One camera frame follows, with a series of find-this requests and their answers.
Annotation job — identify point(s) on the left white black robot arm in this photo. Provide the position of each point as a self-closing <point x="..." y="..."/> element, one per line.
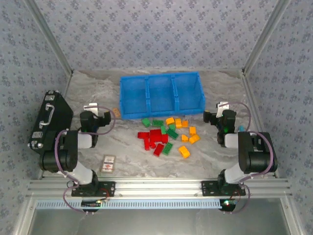
<point x="68" y="147"/>

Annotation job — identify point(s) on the black hard carrying case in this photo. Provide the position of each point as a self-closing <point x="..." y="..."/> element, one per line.
<point x="58" y="107"/>

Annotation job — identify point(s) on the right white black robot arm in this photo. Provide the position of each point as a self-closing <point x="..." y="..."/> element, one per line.
<point x="254" y="151"/>

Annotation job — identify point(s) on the small red-white card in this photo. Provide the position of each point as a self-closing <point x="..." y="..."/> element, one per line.
<point x="108" y="164"/>

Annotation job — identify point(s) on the aluminium frame post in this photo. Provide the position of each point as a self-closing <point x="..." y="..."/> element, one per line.
<point x="291" y="218"/>
<point x="266" y="36"/>
<point x="49" y="36"/>
<point x="24" y="218"/>

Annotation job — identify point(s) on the light blue plastic tool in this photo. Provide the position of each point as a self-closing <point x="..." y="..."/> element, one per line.
<point x="241" y="128"/>

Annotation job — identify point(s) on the green lego brick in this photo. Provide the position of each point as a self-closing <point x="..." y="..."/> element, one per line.
<point x="146" y="122"/>
<point x="163" y="129"/>
<point x="172" y="127"/>
<point x="158" y="123"/>
<point x="167" y="148"/>
<point x="172" y="133"/>

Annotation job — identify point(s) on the aluminium side rail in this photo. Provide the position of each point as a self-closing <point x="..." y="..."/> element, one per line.
<point x="255" y="110"/>
<point x="69" y="80"/>

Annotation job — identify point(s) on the aluminium mounting rail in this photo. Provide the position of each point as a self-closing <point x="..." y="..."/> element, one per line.
<point x="156" y="188"/>

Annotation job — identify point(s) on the small red lego brick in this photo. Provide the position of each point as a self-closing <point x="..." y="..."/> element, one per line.
<point x="153" y="145"/>

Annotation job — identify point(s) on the small circuit board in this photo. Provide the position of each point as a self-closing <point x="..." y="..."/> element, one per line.
<point x="228" y="203"/>
<point x="91" y="203"/>

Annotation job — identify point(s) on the yellow lego brick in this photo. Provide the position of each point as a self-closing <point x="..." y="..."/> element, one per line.
<point x="185" y="123"/>
<point x="192" y="130"/>
<point x="178" y="123"/>
<point x="194" y="139"/>
<point x="184" y="138"/>
<point x="184" y="151"/>
<point x="170" y="121"/>

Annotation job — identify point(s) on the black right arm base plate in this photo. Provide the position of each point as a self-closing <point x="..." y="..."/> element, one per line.
<point x="207" y="188"/>

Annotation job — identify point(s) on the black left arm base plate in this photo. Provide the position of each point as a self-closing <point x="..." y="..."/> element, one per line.
<point x="107" y="188"/>

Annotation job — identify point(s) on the small orange wooden block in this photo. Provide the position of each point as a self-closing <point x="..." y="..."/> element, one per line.
<point x="116" y="112"/>

